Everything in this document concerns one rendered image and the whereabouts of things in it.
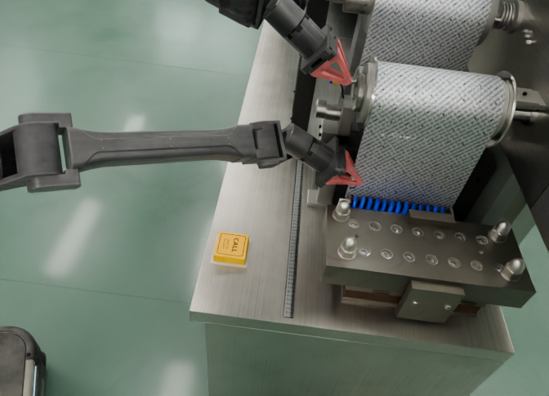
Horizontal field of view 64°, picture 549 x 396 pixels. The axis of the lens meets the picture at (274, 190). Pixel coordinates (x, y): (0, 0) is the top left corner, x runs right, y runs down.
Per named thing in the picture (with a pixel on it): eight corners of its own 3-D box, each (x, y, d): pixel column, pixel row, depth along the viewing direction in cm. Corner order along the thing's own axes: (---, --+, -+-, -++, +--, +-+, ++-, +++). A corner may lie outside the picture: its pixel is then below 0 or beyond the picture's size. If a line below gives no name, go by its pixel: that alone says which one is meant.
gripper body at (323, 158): (322, 190, 90) (292, 173, 87) (323, 157, 97) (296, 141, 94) (343, 172, 86) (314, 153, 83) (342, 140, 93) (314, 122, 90)
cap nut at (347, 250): (336, 244, 86) (341, 229, 83) (355, 246, 86) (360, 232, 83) (336, 259, 84) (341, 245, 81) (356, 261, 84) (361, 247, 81)
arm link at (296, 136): (283, 140, 83) (292, 116, 85) (266, 149, 89) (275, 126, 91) (311, 157, 85) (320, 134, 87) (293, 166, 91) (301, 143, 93)
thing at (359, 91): (350, 107, 90) (356, 70, 88) (359, 109, 90) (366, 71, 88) (354, 114, 83) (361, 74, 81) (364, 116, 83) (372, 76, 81)
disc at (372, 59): (355, 103, 96) (372, 39, 85) (358, 103, 96) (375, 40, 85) (358, 146, 86) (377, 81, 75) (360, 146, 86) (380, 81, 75)
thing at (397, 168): (345, 196, 98) (363, 130, 85) (449, 209, 98) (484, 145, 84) (345, 198, 97) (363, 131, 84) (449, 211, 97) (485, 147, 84)
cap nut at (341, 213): (332, 208, 93) (336, 193, 90) (349, 211, 93) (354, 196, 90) (332, 221, 91) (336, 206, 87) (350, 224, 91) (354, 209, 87)
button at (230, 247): (219, 237, 102) (219, 230, 100) (248, 241, 102) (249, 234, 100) (213, 261, 97) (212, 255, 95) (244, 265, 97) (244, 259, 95)
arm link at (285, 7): (254, 19, 77) (274, 2, 72) (268, -6, 80) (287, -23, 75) (282, 46, 80) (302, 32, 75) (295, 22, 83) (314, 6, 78)
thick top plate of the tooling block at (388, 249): (322, 222, 98) (327, 203, 94) (499, 245, 98) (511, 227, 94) (320, 282, 87) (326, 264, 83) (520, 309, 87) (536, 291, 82)
